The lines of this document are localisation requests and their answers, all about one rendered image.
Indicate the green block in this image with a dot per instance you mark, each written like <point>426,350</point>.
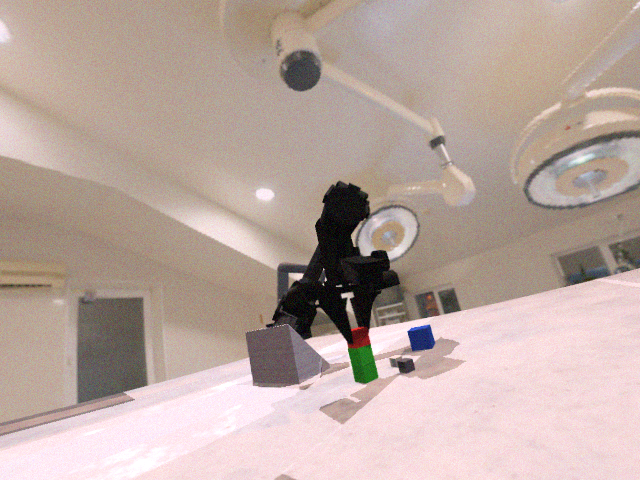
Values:
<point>361,356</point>
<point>366,373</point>

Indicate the red block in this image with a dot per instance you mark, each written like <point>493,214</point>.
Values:
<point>360,337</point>

